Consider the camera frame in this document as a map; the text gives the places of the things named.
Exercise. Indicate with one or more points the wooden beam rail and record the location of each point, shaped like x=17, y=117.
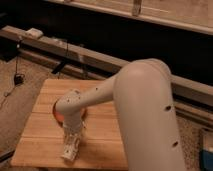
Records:
x=181, y=86

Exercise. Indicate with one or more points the blue box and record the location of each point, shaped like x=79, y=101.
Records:
x=206, y=152

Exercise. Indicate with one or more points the orange ceramic bowl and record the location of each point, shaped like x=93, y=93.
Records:
x=57, y=115

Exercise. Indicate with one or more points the small white block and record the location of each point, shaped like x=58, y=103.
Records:
x=34, y=33

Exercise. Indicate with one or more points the wooden board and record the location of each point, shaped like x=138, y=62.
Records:
x=41, y=142

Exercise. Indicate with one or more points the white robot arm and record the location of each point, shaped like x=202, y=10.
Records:
x=142, y=95

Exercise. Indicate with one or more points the white plastic bottle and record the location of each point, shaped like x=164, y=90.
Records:
x=71, y=146

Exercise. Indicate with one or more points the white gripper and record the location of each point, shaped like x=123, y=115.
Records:
x=72, y=127

